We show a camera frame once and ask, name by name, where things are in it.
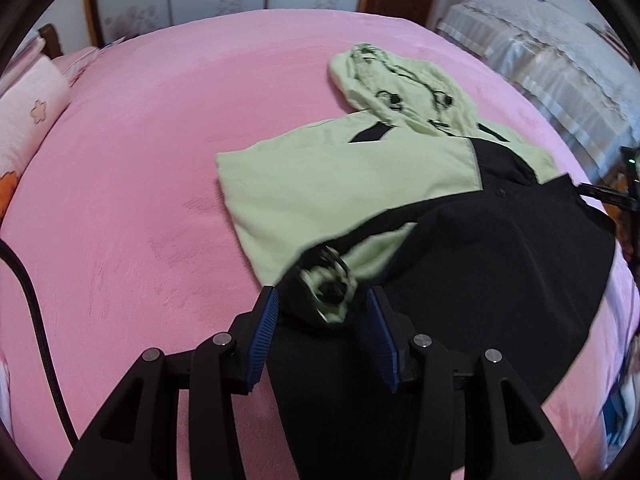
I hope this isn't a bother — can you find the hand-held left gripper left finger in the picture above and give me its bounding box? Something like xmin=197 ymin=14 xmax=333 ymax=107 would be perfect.
xmin=59 ymin=286 xmax=280 ymax=480

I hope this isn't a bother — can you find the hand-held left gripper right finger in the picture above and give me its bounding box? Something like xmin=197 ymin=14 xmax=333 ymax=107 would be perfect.
xmin=367 ymin=286 xmax=581 ymax=480

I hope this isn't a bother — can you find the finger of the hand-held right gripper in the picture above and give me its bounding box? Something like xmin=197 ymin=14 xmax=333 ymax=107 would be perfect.
xmin=576 ymin=182 xmax=628 ymax=207

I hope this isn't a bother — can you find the green and black hooded jacket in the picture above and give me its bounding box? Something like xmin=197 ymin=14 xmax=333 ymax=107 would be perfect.
xmin=215 ymin=42 xmax=617 ymax=480

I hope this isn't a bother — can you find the white lace-covered furniture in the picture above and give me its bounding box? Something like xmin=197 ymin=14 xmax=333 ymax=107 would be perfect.
xmin=435 ymin=0 xmax=640 ymax=186

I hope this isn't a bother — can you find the pink bed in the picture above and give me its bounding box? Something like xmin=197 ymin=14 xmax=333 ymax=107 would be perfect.
xmin=0 ymin=7 xmax=640 ymax=480

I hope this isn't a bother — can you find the pink flower pillow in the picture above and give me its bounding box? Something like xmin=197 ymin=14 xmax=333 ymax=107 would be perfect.
xmin=0 ymin=55 xmax=72 ymax=221

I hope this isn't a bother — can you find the pink ruffled pillow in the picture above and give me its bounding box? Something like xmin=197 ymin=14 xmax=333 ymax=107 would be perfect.
xmin=52 ymin=46 xmax=101 ymax=86

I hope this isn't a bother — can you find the dark wooden headboard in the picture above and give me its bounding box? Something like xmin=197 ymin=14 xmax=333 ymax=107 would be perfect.
xmin=39 ymin=24 xmax=63 ymax=60

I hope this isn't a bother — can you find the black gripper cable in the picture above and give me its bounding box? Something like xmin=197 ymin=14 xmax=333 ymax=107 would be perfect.
xmin=0 ymin=237 xmax=81 ymax=448

